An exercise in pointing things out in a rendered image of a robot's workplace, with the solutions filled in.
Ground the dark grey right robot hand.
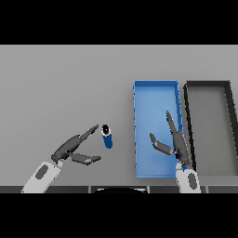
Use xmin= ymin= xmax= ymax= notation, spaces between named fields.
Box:
xmin=149 ymin=110 xmax=192 ymax=168

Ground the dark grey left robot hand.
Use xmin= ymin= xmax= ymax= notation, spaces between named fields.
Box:
xmin=50 ymin=124 xmax=102 ymax=166

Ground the blue bin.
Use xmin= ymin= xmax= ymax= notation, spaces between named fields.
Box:
xmin=133 ymin=79 xmax=186 ymax=179

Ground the dark grey bin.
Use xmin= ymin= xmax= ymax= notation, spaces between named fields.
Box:
xmin=183 ymin=80 xmax=238 ymax=177

